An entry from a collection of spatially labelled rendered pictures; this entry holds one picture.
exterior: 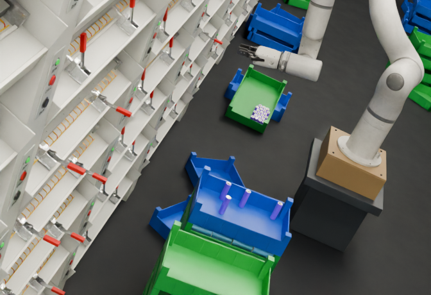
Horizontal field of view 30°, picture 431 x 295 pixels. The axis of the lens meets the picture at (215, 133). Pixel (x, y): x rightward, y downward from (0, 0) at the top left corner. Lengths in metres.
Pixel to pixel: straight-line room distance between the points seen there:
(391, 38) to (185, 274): 1.27
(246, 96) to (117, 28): 2.23
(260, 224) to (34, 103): 1.37
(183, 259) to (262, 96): 1.81
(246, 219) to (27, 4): 1.47
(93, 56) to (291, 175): 2.12
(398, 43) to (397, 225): 0.97
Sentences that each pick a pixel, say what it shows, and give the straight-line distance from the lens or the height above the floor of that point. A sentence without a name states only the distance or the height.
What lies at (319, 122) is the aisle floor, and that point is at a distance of 4.13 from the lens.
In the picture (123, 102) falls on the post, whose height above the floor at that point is 0.81.
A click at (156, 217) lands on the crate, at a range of 2.93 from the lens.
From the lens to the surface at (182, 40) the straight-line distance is 2.67.
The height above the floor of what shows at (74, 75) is 1.08.
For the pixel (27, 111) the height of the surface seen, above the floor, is 1.14.
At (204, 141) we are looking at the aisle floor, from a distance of 3.55.
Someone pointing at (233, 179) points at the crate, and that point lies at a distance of 3.36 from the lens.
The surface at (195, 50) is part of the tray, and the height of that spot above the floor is 0.49.
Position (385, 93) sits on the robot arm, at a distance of 3.01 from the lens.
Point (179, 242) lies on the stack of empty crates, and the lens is 2.28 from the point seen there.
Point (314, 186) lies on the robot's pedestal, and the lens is 3.11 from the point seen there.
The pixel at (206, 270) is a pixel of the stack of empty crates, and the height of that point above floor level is 0.40.
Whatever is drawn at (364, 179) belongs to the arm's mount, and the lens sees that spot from 3.12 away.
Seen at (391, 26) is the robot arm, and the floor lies 0.89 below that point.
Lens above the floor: 1.83
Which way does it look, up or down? 30 degrees down
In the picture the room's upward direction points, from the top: 24 degrees clockwise
